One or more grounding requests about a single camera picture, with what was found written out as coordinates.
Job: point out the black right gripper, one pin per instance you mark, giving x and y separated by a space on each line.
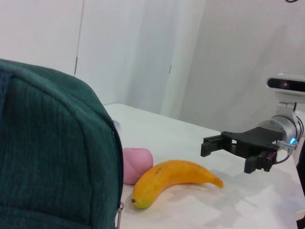
255 140

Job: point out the yellow banana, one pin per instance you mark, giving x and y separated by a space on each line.
171 181

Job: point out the pink peach toy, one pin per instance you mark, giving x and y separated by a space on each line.
138 164

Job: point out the clear blue-rimmed food container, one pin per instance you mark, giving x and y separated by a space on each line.
117 125

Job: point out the dark teal insulated lunch bag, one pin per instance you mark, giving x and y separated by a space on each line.
52 143

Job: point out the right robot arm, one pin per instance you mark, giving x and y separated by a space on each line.
283 125

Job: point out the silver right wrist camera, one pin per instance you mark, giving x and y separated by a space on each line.
283 84

